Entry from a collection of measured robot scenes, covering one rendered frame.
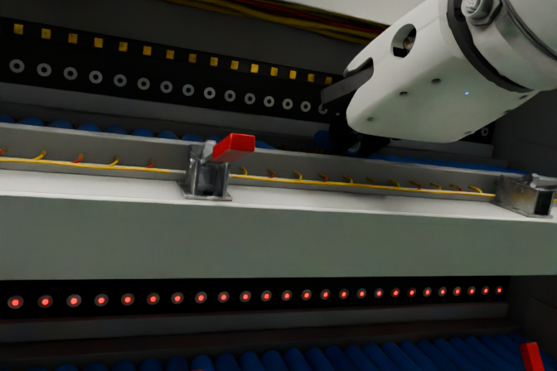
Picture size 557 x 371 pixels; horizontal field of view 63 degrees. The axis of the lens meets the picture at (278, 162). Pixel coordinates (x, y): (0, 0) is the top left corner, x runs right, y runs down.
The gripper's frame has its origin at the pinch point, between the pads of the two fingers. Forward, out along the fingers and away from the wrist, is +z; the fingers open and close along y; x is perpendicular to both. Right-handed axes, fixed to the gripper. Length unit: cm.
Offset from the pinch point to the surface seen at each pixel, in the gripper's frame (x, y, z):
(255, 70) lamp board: 8.4, -6.8, 6.7
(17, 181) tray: -7.2, -24.3, -3.6
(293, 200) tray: -7.6, -8.5, -4.4
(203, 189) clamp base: -7.0, -14.4, -3.9
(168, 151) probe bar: -4.1, -16.2, -1.9
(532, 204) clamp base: -7.3, 11.4, -5.8
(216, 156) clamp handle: -6.8, -14.9, -9.3
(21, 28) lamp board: 8.8, -27.2, 6.7
